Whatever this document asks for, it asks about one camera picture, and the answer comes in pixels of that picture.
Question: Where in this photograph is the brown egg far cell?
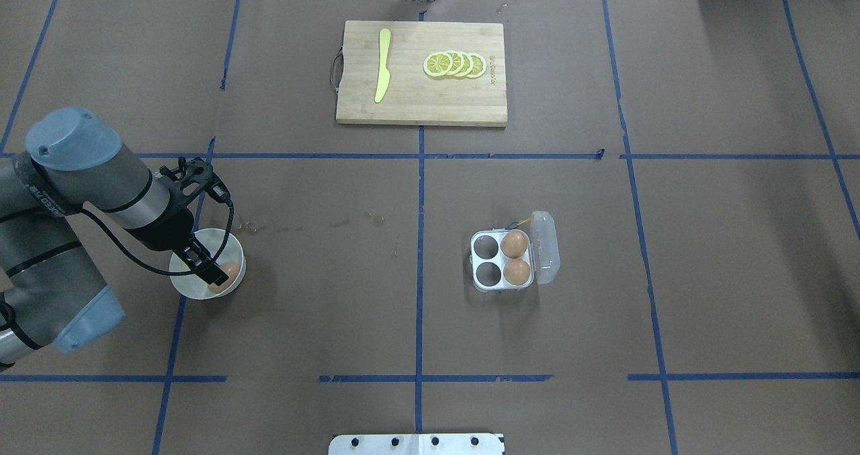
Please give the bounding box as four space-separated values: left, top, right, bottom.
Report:
500 229 529 259

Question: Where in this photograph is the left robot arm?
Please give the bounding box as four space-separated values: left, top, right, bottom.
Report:
1 107 232 370

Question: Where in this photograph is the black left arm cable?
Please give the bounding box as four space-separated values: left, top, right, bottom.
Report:
81 200 234 278

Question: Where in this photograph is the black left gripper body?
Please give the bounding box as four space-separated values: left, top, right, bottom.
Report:
127 185 194 251

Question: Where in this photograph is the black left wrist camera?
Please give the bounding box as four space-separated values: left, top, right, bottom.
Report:
157 156 233 208

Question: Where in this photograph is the brown egg near cell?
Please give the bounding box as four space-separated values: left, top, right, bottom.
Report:
503 258 532 286

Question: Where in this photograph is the lemon slice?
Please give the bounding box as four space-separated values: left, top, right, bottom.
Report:
422 52 454 77
454 52 474 77
445 50 464 77
465 52 486 79

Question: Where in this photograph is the white bowl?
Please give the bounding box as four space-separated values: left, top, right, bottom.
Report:
170 228 247 300

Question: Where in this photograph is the yellow plastic knife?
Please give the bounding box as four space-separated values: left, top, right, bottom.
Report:
374 28 391 104

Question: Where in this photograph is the bamboo cutting board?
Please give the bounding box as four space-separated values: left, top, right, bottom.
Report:
336 20 508 128

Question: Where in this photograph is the brown egg from bowl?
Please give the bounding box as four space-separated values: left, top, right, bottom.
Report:
208 262 242 293

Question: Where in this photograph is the clear plastic egg carton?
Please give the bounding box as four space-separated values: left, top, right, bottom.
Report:
469 210 561 292

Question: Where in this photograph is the brown egg cell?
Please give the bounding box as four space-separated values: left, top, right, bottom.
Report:
503 258 532 286
500 229 529 259

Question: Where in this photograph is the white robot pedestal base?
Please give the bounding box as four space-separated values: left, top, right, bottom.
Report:
328 433 506 454

